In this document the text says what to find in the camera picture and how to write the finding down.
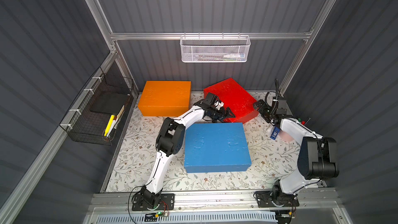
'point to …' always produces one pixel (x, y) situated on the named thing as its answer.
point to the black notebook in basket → (110, 102)
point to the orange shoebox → (165, 98)
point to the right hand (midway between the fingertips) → (260, 107)
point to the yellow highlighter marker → (109, 124)
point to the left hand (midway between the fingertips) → (234, 121)
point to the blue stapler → (274, 133)
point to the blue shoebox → (216, 147)
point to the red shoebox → (240, 103)
